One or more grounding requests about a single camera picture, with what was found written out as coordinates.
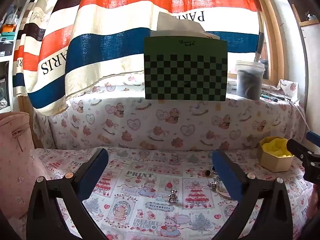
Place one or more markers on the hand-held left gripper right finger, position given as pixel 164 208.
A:
pixel 228 177

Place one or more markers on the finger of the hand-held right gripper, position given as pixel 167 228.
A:
pixel 297 147
pixel 313 140

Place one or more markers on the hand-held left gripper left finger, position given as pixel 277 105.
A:
pixel 92 177

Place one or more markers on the silver keyring charm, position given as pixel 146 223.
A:
pixel 215 185

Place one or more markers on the hexagonal cardboard box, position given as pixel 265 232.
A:
pixel 273 161

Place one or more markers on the silver bear charm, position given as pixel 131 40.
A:
pixel 172 195

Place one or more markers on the small silver charm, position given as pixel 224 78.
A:
pixel 214 170

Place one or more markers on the yellow tissue paper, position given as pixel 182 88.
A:
pixel 277 146

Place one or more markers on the pens on ledge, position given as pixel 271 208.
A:
pixel 271 97

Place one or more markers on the strawberry printed tablecloth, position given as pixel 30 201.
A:
pixel 150 215

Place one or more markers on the bear printed cloth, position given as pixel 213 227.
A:
pixel 150 122

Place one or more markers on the pink bag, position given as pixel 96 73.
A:
pixel 15 155

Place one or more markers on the clear plastic tub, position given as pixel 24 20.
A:
pixel 250 80

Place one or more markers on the paint brush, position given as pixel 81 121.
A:
pixel 259 47

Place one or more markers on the green checkered board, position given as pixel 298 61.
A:
pixel 186 70

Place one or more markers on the striped printed curtain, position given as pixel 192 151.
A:
pixel 105 40

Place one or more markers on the white storage shelf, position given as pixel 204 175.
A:
pixel 6 55

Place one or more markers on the wooden window frame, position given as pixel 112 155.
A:
pixel 268 30

